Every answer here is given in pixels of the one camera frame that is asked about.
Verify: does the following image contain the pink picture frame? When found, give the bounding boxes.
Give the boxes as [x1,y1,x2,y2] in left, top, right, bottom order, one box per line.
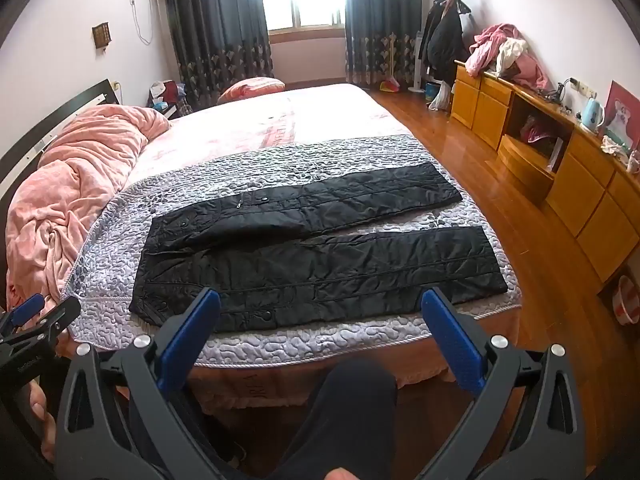
[602,80,640,151]

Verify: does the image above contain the white tower fan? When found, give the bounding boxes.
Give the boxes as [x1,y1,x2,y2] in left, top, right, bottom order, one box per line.
[407,30,427,93]

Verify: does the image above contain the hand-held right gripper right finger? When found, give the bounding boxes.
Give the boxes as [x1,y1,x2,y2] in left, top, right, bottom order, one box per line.
[419,287,587,480]

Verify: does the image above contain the pink basin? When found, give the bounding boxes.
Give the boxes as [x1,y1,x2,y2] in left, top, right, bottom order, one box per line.
[612,274,640,328]

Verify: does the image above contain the person's left hand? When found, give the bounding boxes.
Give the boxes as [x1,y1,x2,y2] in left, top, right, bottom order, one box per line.
[27,379,57,463]

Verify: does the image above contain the red dustpan with handle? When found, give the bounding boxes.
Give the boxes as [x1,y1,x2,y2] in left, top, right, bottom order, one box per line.
[380,35,401,92]

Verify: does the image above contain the yellow wooden dresser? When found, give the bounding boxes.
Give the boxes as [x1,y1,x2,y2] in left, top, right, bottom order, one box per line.
[449,60,640,283]

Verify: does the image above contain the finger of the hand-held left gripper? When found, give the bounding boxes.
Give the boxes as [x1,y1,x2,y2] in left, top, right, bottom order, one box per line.
[0,292,46,333]
[0,296,82,356]

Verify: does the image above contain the white crumpled cloth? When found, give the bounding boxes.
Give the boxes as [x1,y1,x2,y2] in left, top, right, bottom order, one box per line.
[600,135,628,157]

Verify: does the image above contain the light blue kettle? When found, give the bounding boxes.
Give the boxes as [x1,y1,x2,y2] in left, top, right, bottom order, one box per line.
[580,97,606,133]

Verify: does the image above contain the person's leg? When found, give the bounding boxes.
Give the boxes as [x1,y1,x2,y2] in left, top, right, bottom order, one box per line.
[260,357,401,480]

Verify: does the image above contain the pile of pink clothes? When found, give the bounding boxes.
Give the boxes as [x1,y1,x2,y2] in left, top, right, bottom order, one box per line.
[465,23,551,91]

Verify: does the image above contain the black coat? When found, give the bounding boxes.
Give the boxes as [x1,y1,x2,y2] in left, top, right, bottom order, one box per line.
[419,0,472,83]

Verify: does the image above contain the dark wooden headboard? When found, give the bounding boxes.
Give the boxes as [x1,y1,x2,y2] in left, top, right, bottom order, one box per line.
[0,79,123,211]

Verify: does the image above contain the dark patterned curtain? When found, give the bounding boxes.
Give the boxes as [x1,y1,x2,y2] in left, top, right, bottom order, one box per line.
[162,0,275,111]
[345,0,436,92]

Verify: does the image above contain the dark nightstand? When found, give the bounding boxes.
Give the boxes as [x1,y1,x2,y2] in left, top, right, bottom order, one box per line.
[146,80,190,120]

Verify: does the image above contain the white wall cable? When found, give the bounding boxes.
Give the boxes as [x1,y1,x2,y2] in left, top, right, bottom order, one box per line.
[129,0,153,45]

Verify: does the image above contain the pink fleece blanket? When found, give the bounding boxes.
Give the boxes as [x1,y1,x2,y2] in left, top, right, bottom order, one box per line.
[5,105,173,311]

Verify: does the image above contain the grey quilted bedspread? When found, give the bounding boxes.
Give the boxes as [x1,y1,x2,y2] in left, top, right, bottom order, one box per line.
[67,135,523,368]

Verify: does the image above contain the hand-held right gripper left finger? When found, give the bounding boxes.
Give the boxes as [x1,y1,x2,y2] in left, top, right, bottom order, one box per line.
[56,287,236,480]

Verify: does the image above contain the white plastic bag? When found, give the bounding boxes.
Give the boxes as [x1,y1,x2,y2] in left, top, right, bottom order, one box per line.
[429,82,453,112]

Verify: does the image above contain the pink bag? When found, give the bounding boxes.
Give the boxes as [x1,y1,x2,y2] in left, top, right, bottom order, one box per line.
[520,116,556,146]

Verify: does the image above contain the black pants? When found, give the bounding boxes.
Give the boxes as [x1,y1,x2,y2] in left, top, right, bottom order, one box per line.
[129,162,510,333]

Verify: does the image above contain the bed with pink sheet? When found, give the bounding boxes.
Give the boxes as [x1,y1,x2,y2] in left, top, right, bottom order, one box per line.
[65,82,523,441]

